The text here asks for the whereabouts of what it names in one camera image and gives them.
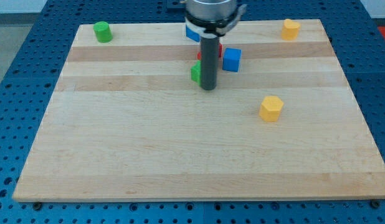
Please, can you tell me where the red block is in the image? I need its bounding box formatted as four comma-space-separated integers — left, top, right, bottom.
197, 43, 222, 60

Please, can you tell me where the wooden board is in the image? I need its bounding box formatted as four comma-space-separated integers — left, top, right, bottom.
13, 19, 385, 202

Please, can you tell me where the blue block behind arm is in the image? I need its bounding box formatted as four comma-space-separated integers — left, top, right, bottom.
186, 26, 201, 42

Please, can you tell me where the yellow heart block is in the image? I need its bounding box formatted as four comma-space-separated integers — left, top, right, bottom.
281, 19, 301, 40

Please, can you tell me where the green cylinder block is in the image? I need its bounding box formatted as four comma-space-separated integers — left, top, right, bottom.
93, 21, 113, 43

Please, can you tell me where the green star block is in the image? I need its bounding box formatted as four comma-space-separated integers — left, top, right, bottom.
190, 60, 201, 86

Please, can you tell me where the blue cube block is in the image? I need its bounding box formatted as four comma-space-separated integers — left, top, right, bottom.
222, 48, 242, 72

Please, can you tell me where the yellow hexagon block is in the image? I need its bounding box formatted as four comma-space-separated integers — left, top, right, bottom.
259, 96, 284, 122

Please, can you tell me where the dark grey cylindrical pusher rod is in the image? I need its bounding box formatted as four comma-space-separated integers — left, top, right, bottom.
200, 37, 219, 90

